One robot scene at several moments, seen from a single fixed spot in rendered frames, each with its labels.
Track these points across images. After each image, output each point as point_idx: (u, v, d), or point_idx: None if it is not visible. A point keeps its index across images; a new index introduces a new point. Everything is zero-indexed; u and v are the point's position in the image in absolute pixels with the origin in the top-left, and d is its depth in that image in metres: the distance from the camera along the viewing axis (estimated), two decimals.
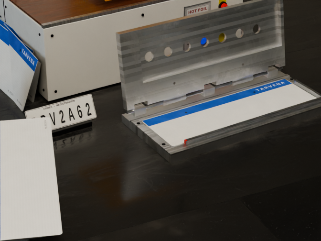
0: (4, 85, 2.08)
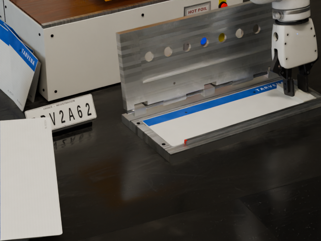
0: (4, 85, 2.08)
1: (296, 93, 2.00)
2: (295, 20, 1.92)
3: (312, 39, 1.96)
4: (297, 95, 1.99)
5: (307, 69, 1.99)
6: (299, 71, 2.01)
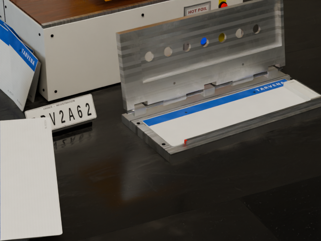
0: (4, 85, 2.08)
1: (303, 91, 2.01)
2: None
3: None
4: (304, 93, 2.00)
5: None
6: None
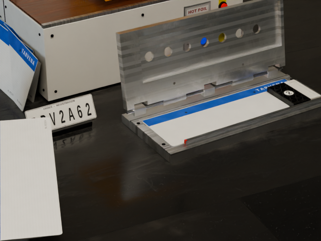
0: (4, 85, 2.08)
1: (303, 91, 2.01)
2: None
3: None
4: (304, 93, 2.00)
5: None
6: None
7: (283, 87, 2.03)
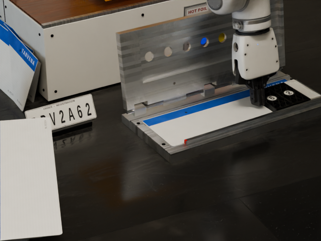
0: (4, 85, 2.08)
1: (303, 91, 2.01)
2: (255, 30, 1.88)
3: (273, 49, 1.92)
4: (304, 93, 2.00)
5: (264, 81, 1.94)
6: None
7: (283, 87, 2.03)
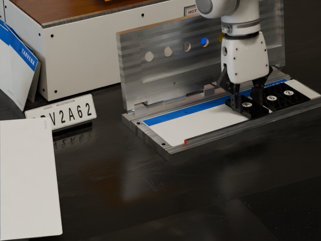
0: (4, 85, 2.08)
1: (303, 91, 2.01)
2: (245, 34, 1.86)
3: (263, 53, 1.90)
4: (304, 93, 2.00)
5: (261, 82, 1.93)
6: (253, 85, 1.95)
7: (283, 87, 2.03)
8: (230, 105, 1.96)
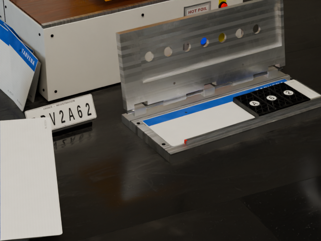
0: (4, 85, 2.08)
1: (303, 91, 2.01)
2: None
3: None
4: (304, 93, 2.00)
5: None
6: None
7: (283, 87, 2.03)
8: (238, 103, 1.97)
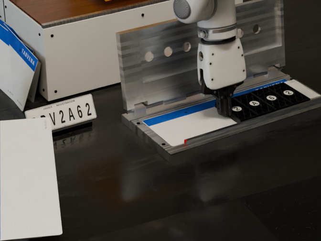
0: (4, 85, 2.08)
1: (303, 91, 2.01)
2: (221, 39, 1.83)
3: (240, 59, 1.87)
4: (304, 93, 2.00)
5: (231, 91, 1.90)
6: None
7: (282, 87, 2.03)
8: None
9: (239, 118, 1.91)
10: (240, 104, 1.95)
